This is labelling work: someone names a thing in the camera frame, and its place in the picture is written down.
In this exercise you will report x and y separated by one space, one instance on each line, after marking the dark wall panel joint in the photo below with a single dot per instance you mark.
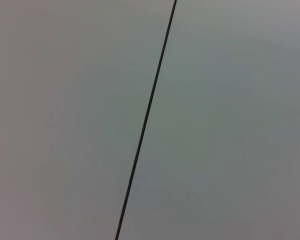
152 95

